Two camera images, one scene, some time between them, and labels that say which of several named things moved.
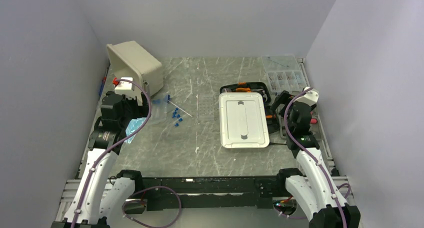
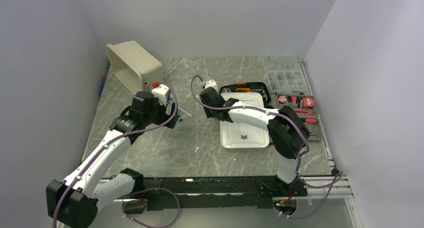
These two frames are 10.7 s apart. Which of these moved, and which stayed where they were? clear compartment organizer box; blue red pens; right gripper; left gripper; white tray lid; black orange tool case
Moved: left gripper; right gripper
Stayed: clear compartment organizer box; blue red pens; black orange tool case; white tray lid
